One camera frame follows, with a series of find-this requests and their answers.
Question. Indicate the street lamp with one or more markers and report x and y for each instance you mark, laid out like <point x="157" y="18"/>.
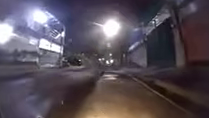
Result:
<point x="111" y="27"/>

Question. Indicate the dark vehicle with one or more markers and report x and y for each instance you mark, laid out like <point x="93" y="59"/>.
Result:
<point x="72" y="60"/>

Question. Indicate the row of buildings with shutters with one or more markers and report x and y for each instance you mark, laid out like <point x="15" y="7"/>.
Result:
<point x="158" y="43"/>

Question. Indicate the building with lit signs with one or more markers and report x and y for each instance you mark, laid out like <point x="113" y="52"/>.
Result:
<point x="45" y="47"/>

